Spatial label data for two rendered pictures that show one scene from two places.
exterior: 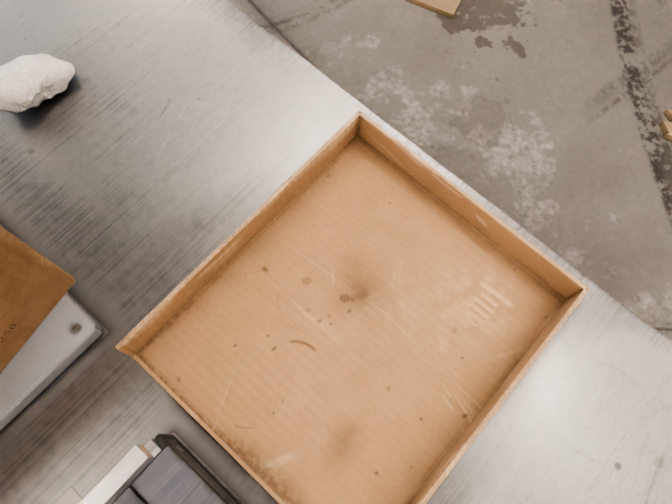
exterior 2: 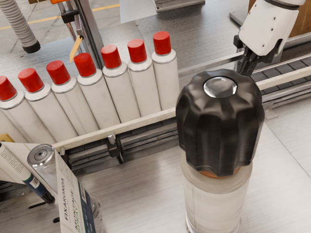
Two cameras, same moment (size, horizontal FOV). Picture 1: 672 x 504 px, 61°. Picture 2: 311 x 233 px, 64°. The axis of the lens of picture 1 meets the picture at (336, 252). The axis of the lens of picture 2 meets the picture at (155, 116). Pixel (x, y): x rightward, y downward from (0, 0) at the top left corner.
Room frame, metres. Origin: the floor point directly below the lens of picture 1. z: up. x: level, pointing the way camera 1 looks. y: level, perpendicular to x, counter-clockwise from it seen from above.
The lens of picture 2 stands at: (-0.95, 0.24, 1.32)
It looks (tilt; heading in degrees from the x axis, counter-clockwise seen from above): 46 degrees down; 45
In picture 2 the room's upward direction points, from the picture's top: 12 degrees counter-clockwise
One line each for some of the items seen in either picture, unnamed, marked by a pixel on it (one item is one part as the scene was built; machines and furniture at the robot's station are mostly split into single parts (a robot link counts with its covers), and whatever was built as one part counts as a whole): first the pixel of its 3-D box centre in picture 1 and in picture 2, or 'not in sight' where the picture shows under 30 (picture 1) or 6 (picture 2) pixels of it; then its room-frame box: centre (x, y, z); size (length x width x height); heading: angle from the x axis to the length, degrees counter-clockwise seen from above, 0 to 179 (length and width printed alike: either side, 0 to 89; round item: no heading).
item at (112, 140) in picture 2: not in sight; (117, 151); (-0.78, 0.55, 0.89); 0.03 x 0.03 x 0.12; 53
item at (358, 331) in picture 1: (357, 322); not in sight; (0.10, -0.02, 0.85); 0.30 x 0.26 x 0.04; 143
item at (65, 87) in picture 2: not in sight; (75, 104); (-0.78, 0.65, 0.98); 0.05 x 0.05 x 0.20
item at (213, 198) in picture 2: not in sight; (214, 174); (-0.80, 0.31, 1.03); 0.09 x 0.09 x 0.30
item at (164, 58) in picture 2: not in sight; (166, 77); (-0.61, 0.53, 0.98); 0.05 x 0.05 x 0.20
